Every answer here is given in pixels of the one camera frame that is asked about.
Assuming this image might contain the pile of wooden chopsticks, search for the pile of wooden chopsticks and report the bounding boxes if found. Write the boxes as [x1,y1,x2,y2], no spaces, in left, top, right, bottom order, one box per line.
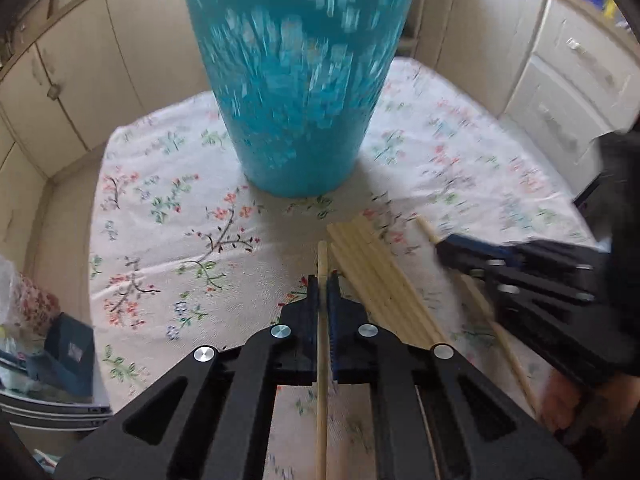
[326,217,453,353]

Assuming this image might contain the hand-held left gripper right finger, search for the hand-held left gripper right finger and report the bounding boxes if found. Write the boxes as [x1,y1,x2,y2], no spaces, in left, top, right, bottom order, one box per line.
[326,272,584,480]

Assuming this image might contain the person's right hand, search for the person's right hand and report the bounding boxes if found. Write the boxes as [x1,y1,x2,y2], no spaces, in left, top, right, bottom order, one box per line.
[541,369,637,444]

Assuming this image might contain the blue perforated plastic basket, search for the blue perforated plastic basket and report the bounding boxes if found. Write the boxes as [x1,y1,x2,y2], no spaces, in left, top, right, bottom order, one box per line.
[180,0,431,200]

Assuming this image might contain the light wooden chopstick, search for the light wooden chopstick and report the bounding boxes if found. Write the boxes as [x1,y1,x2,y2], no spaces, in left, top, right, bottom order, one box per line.
[415,216,541,418]
[314,240,330,480]

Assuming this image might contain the grey metal rails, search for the grey metal rails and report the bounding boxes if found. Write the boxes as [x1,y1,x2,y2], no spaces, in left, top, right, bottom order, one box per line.
[0,390,113,428]

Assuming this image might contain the white floral tablecloth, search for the white floral tablecloth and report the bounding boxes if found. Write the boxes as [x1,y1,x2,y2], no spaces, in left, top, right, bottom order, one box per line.
[89,57,608,480]

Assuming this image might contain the cream tall cabinet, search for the cream tall cabinet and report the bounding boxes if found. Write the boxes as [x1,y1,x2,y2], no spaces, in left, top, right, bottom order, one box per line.
[432,0,551,116]

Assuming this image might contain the dark blue box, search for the dark blue box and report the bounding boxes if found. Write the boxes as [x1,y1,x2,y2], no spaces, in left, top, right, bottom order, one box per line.
[44,312,97,403]

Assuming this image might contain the cream drawer unit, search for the cream drawer unit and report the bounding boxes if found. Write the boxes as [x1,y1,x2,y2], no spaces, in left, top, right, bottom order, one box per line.
[502,0,633,193]

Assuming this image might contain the cream kitchen cabinet with drawers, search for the cream kitchen cabinet with drawers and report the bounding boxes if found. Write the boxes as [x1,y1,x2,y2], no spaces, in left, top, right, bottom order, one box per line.
[0,0,213,181]

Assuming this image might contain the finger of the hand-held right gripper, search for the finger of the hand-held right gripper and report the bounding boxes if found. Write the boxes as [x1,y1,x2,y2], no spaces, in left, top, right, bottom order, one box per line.
[435,233,612,304]
[487,274,619,387]

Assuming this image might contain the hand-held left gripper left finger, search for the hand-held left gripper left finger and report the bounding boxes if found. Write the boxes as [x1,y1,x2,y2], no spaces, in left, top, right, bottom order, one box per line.
[57,275,321,480]

